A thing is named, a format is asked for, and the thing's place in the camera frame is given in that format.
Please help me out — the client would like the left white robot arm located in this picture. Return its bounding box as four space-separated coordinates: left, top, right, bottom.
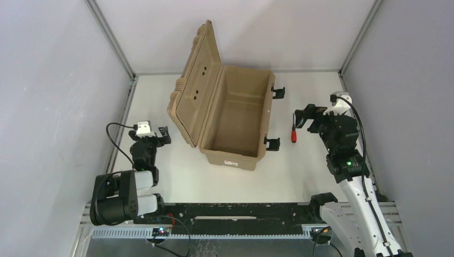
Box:
89 123 171 226

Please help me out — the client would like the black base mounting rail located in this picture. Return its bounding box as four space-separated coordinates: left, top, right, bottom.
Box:
134 202 327 232

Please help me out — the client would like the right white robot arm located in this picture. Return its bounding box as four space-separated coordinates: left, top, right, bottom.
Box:
294 104 413 256

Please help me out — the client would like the grey slotted cable duct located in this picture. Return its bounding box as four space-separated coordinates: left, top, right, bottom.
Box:
92 226 321 239

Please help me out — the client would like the tan plastic tool box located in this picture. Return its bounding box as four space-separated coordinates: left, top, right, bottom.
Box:
167 20 285 171

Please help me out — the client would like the red handled screwdriver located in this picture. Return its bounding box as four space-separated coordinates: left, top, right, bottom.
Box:
291 113 297 143

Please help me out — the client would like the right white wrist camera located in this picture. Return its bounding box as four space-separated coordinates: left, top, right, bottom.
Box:
323 91 352 115

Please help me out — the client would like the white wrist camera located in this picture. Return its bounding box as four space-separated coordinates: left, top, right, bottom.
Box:
323 91 352 115
133 120 156 138

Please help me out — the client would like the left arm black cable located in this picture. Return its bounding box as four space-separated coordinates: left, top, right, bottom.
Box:
90 122 140 224

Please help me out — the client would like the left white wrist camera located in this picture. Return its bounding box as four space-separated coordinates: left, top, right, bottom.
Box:
133 120 156 138

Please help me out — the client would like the small led circuit board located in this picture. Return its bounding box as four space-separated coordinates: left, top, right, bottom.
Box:
152 227 171 237

